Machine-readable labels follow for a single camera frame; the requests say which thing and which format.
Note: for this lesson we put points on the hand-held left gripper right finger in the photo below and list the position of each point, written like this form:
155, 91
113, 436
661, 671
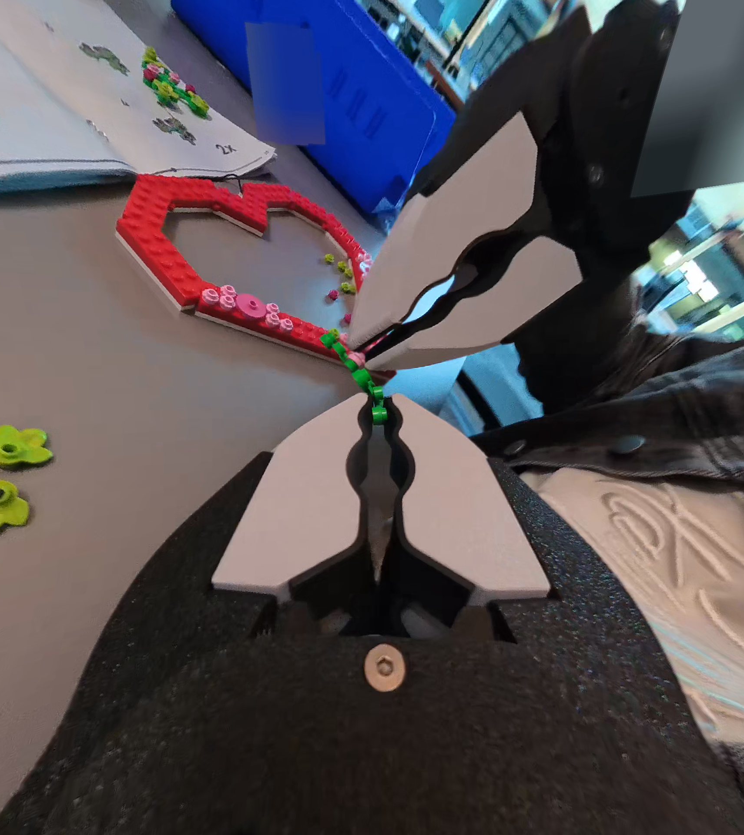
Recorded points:
463, 515

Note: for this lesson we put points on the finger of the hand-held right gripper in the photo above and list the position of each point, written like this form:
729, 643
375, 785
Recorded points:
509, 300
450, 222

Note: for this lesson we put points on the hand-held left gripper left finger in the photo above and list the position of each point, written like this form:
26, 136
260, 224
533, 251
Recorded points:
293, 509

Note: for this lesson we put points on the green lego vine piece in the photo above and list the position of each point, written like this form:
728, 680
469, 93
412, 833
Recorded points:
364, 378

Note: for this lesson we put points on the red heart lego frame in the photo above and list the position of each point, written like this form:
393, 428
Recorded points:
150, 222

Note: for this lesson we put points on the lego instruction booklet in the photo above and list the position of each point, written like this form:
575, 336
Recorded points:
39, 130

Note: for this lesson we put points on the beige printed shirt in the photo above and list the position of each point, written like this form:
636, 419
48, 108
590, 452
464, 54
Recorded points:
639, 554

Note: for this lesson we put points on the blue plastic bin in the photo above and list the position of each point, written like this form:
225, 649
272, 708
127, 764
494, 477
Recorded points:
359, 52

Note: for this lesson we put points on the dark denim jacket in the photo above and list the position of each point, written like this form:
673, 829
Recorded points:
705, 404

